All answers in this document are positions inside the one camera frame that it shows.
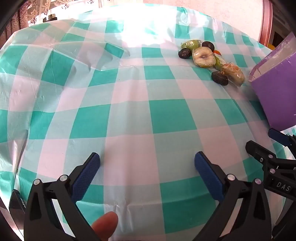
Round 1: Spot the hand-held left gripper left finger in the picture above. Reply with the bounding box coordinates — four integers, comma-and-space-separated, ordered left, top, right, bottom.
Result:
24, 152, 102, 241

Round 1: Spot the black device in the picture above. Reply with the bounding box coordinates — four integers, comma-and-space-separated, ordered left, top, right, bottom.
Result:
9, 189, 26, 215

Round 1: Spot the halved apple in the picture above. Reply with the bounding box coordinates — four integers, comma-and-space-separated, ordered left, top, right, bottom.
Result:
192, 47, 216, 68

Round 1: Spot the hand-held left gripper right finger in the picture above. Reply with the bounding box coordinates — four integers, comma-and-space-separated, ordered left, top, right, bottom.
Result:
194, 151, 271, 241

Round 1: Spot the teal checked tablecloth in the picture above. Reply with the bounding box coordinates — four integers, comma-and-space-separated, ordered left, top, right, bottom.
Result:
0, 5, 296, 241

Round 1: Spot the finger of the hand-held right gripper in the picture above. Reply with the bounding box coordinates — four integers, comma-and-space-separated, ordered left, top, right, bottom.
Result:
268, 128, 296, 148
245, 140, 279, 169

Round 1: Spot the green fruit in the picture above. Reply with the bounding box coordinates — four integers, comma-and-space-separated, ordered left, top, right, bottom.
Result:
180, 40, 201, 50
214, 56, 226, 70

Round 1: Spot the purple box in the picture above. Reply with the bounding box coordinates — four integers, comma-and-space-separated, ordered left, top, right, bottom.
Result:
248, 31, 296, 130

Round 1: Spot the patterned curtain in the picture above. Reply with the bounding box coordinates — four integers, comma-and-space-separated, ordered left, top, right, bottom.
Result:
5, 0, 102, 35

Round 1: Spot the brownish fruit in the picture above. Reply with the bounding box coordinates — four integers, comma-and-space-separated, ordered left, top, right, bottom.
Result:
221, 64, 245, 87

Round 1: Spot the reddish wooden door frame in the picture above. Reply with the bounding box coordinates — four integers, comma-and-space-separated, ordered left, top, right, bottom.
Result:
258, 0, 279, 45

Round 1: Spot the person's left hand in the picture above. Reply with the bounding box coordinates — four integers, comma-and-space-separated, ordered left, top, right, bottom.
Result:
91, 211, 119, 235

